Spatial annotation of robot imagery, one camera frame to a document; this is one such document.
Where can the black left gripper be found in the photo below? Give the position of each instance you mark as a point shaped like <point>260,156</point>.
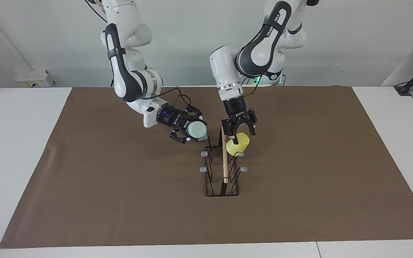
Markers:
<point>236,109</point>

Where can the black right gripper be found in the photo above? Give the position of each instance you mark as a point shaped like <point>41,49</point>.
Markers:
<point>173,117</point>

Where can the pale green plastic cup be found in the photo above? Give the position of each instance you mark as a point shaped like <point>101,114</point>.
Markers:
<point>197,130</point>

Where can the yellow plastic cup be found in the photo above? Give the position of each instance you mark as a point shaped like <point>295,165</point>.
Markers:
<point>238,143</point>

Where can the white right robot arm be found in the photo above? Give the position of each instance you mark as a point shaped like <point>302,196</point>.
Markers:
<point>127,71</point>

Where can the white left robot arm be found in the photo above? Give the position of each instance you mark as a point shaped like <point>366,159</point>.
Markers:
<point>256,53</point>

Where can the brown table mat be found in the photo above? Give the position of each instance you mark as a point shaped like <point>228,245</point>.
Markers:
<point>120,200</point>

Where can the white power strip box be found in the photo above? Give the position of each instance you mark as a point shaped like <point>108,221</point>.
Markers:
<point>34,79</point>

